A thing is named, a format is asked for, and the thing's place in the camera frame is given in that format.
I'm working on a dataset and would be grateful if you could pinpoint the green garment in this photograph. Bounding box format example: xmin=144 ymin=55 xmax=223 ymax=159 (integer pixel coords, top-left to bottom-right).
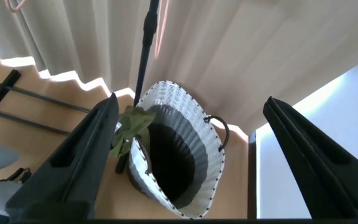
xmin=109 ymin=105 xmax=157 ymax=158

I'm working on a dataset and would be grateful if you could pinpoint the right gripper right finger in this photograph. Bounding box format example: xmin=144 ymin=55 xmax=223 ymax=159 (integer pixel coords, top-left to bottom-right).
xmin=262 ymin=96 xmax=358 ymax=218

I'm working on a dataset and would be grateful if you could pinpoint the white laundry basket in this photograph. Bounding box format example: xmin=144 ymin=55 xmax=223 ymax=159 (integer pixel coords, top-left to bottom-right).
xmin=126 ymin=80 xmax=231 ymax=220

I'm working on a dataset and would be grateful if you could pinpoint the black clothes rack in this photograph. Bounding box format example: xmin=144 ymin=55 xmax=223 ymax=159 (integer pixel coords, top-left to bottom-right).
xmin=0 ymin=0 xmax=161 ymax=175

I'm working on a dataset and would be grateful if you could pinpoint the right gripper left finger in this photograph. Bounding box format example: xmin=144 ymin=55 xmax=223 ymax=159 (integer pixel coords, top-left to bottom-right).
xmin=5 ymin=92 xmax=120 ymax=220

